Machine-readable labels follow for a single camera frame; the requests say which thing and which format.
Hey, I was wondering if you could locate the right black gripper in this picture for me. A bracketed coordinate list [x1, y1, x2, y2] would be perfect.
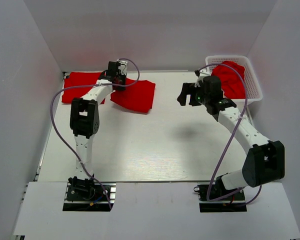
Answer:
[177, 83, 211, 107]

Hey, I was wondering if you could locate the red t shirt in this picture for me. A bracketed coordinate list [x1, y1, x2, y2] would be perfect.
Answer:
[61, 71, 108, 106]
[211, 65, 246, 99]
[110, 80, 156, 114]

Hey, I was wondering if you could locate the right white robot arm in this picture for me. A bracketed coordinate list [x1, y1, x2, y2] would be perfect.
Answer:
[177, 76, 286, 200]

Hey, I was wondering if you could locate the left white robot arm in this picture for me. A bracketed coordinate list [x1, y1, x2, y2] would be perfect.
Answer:
[70, 59, 128, 181]

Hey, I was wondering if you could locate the folded red t shirt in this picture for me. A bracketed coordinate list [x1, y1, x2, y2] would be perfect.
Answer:
[61, 71, 108, 106]

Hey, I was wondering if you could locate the red t shirt in basket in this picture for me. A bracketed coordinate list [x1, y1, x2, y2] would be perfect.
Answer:
[211, 65, 246, 99]

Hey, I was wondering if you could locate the white plastic basket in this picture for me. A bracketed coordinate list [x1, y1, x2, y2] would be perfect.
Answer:
[205, 55, 263, 105]

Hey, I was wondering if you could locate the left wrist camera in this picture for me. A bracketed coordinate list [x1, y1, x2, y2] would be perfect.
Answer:
[116, 59, 128, 76]

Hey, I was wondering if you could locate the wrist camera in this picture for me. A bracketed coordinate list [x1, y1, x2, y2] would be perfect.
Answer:
[194, 69, 211, 88]
[116, 59, 128, 76]

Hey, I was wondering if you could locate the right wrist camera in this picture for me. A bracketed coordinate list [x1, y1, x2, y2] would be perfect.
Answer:
[194, 69, 211, 88]

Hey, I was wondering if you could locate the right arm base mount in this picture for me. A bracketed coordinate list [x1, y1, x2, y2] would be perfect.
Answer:
[193, 184, 247, 213]

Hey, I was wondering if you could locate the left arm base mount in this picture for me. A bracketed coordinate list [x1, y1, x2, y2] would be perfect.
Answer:
[62, 183, 116, 212]

